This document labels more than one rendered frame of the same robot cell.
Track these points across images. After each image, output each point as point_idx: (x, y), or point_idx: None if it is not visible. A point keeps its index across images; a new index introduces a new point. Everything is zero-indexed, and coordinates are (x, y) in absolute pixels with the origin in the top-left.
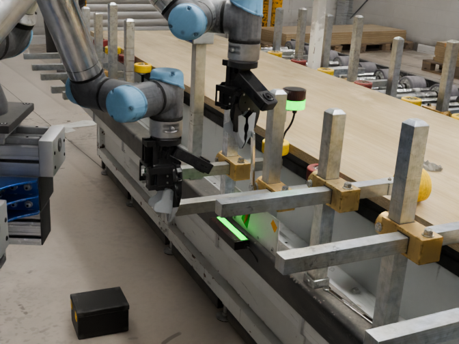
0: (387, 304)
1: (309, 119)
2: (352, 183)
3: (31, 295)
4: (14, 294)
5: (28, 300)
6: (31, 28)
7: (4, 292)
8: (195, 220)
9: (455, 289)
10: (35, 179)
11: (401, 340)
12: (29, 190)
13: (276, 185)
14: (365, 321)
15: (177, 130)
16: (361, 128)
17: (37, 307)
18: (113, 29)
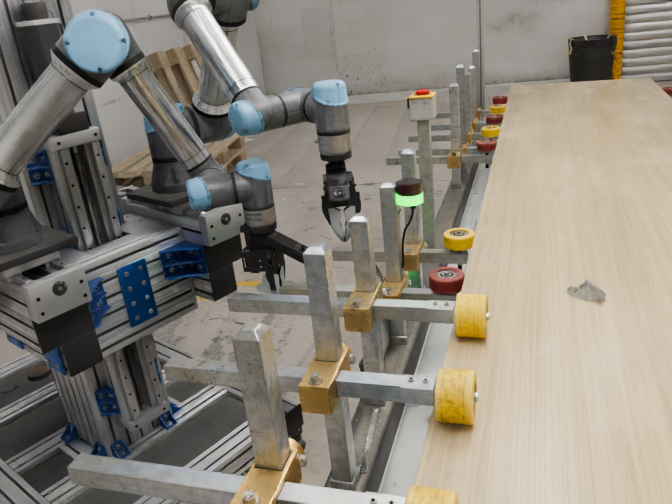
0: (328, 444)
1: (558, 208)
2: (384, 301)
3: (359, 338)
4: (348, 333)
5: (354, 342)
6: (223, 116)
7: (343, 330)
8: None
9: None
10: (199, 246)
11: (92, 475)
12: (198, 255)
13: (392, 284)
14: (362, 456)
15: (260, 219)
16: (606, 226)
17: (355, 349)
18: (459, 92)
